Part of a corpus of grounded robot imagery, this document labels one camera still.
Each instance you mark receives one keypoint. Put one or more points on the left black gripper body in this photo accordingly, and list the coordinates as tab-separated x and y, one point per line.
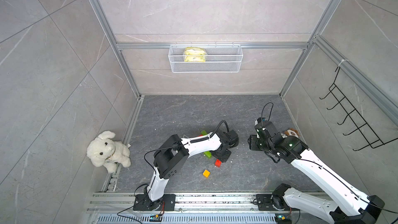
224	156

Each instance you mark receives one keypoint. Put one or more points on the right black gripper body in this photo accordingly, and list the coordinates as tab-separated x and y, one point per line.
254	143

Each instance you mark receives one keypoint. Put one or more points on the green block pair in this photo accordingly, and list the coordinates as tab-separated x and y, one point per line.
208	154

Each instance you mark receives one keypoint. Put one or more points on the red block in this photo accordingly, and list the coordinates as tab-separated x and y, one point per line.
218	163

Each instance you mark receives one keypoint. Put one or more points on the small orange-yellow cube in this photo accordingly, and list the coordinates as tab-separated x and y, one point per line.
206	173

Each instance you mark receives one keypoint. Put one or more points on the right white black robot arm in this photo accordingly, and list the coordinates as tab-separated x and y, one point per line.
347	204

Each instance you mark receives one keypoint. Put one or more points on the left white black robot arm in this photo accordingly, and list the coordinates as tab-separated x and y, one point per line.
169	160

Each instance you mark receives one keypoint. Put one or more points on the brown white small toy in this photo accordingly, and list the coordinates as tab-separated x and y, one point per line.
292	132

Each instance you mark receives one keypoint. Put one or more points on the yellow package in basket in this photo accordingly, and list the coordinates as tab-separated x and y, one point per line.
194	54

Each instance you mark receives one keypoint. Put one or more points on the white plush toy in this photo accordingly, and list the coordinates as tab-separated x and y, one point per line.
104	152

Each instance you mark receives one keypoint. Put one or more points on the white wire mesh basket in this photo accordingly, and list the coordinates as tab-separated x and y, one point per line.
219	59

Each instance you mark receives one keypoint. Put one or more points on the black wire hook rack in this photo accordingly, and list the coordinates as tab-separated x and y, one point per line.
372	139

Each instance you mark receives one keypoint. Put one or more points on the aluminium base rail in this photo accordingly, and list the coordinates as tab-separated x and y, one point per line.
193	208

